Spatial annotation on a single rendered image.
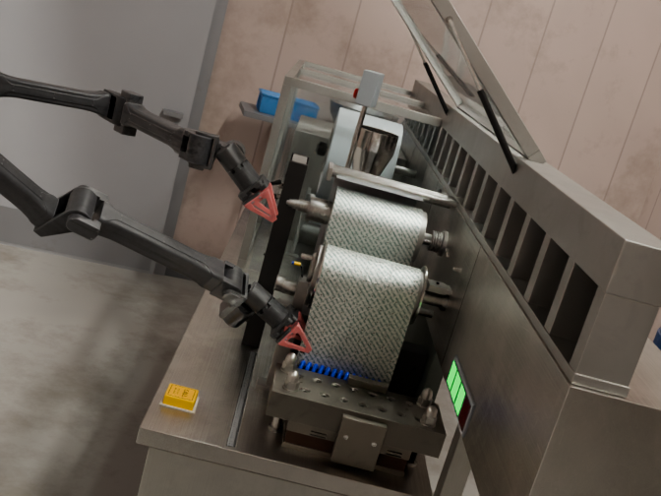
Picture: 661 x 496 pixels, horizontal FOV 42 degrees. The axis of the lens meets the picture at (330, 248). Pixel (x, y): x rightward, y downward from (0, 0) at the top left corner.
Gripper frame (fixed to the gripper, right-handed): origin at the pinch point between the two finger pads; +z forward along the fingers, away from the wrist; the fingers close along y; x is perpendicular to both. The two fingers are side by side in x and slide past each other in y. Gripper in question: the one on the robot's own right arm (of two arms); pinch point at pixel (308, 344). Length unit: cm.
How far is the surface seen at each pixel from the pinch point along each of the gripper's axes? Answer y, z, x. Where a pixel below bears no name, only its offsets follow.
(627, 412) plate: 84, 16, 50
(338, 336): 0.2, 3.7, 6.8
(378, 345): 0.2, 12.2, 11.6
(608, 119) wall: -380, 131, 136
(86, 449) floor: -109, -3, -127
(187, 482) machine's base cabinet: 26.1, -3.2, -33.5
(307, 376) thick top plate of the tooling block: 7.6, 3.5, -3.5
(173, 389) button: 9.4, -17.0, -27.0
